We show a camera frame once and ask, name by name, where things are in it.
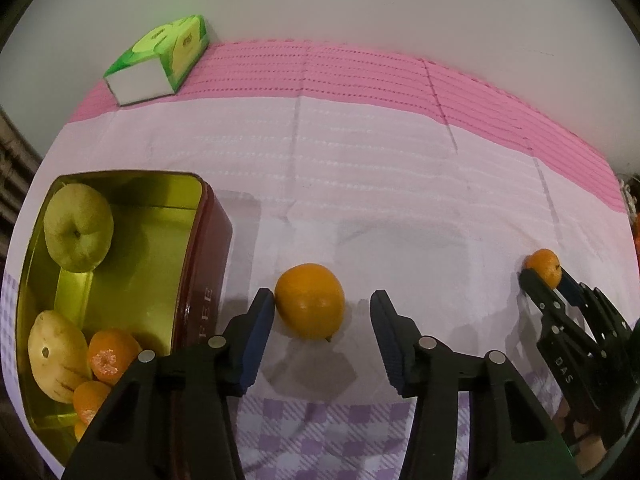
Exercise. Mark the yellow pear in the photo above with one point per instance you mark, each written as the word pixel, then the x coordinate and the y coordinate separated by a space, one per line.
pixel 55 355

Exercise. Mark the beige patterned curtain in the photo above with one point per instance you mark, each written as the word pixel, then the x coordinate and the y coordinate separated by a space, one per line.
pixel 12 170

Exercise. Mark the shiny silver object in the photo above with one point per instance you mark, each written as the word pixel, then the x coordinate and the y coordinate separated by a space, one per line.
pixel 631 195

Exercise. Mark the gold metal tin tray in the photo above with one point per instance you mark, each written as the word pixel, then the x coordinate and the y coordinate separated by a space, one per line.
pixel 150 240

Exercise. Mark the large orange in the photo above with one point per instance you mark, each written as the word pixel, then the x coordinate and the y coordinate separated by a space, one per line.
pixel 112 357

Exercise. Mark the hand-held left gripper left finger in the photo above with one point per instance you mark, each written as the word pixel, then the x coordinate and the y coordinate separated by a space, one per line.
pixel 255 340

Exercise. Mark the person's right hand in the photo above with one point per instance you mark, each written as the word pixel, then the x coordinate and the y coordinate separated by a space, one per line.
pixel 582 432

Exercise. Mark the orange plastic object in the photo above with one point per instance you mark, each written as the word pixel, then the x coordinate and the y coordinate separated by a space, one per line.
pixel 637 237

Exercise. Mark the green tissue box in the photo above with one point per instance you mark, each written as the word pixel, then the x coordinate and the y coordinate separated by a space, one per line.
pixel 165 50

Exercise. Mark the pink and purple checked tablecloth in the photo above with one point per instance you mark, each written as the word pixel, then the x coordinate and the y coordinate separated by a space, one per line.
pixel 375 185

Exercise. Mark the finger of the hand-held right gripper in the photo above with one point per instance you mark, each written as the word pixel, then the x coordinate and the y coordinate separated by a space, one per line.
pixel 540 295
pixel 570 287

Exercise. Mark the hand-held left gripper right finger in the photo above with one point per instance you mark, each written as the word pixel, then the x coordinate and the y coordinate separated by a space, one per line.
pixel 390 345

